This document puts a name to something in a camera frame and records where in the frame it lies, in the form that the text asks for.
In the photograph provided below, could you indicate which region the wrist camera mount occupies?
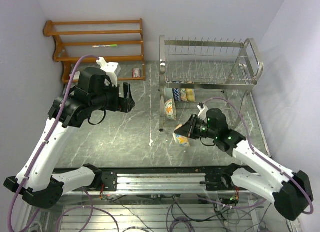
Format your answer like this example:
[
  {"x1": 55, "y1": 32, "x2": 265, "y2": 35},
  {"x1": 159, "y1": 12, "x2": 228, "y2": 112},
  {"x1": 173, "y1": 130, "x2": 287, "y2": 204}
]
[
  {"x1": 96, "y1": 57, "x2": 121, "y2": 87},
  {"x1": 197, "y1": 102, "x2": 209, "y2": 121}
]

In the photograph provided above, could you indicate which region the wooden shelf rack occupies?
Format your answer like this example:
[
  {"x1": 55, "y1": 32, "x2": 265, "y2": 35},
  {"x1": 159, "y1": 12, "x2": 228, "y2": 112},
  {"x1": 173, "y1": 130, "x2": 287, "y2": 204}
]
[{"x1": 43, "y1": 18, "x2": 146, "y2": 85}]

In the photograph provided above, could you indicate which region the orange leaf pattern bowl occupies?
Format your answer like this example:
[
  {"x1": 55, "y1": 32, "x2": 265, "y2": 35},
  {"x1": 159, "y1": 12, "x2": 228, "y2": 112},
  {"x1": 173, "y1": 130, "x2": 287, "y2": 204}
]
[{"x1": 164, "y1": 98, "x2": 177, "y2": 121}]

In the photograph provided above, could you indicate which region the small red white box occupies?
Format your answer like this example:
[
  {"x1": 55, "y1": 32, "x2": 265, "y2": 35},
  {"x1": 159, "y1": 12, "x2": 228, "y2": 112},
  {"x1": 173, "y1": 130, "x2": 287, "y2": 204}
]
[{"x1": 132, "y1": 68, "x2": 141, "y2": 78}]

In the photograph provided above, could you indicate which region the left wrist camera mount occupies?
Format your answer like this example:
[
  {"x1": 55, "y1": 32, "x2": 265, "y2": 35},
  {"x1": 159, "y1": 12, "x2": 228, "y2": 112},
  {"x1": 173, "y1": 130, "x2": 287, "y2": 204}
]
[{"x1": 96, "y1": 57, "x2": 121, "y2": 87}]

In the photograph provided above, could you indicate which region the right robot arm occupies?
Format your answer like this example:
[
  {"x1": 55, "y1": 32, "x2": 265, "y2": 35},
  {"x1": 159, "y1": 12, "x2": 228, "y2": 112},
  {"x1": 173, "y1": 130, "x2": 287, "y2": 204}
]
[{"x1": 174, "y1": 108, "x2": 314, "y2": 221}]

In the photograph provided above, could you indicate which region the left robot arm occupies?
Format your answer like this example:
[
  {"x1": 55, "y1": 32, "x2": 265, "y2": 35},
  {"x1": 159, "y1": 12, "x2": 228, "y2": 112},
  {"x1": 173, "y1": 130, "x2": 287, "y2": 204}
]
[{"x1": 4, "y1": 67, "x2": 136, "y2": 209}]

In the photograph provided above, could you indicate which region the blue orange floral bowl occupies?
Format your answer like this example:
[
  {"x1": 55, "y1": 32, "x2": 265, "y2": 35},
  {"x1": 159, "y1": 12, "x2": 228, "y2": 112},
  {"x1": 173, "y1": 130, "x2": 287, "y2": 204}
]
[{"x1": 172, "y1": 133, "x2": 190, "y2": 147}]

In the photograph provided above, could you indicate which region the red pattern blue zigzag bowl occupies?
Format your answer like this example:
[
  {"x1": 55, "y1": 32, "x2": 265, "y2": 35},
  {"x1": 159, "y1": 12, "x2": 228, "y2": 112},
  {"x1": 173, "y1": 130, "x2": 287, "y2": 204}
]
[{"x1": 172, "y1": 88, "x2": 182, "y2": 102}]

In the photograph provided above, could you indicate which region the aluminium rail frame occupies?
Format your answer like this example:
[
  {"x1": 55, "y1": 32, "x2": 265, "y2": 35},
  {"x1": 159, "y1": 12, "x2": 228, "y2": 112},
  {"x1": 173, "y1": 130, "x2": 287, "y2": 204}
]
[{"x1": 14, "y1": 166, "x2": 296, "y2": 232}]

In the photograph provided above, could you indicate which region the green capped marker pen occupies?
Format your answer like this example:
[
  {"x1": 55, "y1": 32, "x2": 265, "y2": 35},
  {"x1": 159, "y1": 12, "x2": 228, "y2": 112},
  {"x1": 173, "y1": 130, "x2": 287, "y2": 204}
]
[{"x1": 92, "y1": 44, "x2": 118, "y2": 48}]

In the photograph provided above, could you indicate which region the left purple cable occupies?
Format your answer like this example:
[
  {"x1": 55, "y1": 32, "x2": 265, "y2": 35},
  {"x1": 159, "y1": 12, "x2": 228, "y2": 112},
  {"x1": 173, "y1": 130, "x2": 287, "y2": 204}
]
[{"x1": 6, "y1": 54, "x2": 101, "y2": 232}]

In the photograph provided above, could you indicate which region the steel dish rack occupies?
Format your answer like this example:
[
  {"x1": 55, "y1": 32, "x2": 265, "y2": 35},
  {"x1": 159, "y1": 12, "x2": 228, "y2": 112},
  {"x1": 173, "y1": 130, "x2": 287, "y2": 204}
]
[{"x1": 159, "y1": 35, "x2": 264, "y2": 132}]

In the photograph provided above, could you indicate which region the orange flower green bowl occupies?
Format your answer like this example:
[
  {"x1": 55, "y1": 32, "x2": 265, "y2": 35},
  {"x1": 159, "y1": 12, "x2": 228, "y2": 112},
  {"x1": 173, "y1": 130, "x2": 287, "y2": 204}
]
[{"x1": 180, "y1": 88, "x2": 188, "y2": 102}]

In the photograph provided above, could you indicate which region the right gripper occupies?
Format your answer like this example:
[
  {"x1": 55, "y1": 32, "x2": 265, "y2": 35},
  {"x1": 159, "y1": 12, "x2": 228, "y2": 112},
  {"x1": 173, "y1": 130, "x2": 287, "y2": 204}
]
[{"x1": 175, "y1": 114, "x2": 218, "y2": 140}]

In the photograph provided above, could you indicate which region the teal dotted grey bowl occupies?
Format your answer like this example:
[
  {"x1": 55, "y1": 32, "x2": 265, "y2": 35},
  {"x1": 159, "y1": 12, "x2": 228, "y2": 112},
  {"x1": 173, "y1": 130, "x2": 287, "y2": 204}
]
[{"x1": 164, "y1": 87, "x2": 174, "y2": 101}]

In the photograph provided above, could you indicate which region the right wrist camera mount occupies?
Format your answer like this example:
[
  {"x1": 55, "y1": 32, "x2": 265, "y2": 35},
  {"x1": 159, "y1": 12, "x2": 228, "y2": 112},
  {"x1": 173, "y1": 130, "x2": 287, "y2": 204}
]
[{"x1": 197, "y1": 102, "x2": 209, "y2": 121}]

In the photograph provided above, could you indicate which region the yellow sun blue bowl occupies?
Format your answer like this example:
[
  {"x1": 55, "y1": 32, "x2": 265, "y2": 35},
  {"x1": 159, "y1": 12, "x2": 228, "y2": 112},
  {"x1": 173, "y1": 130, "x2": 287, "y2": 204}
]
[{"x1": 185, "y1": 88, "x2": 196, "y2": 103}]

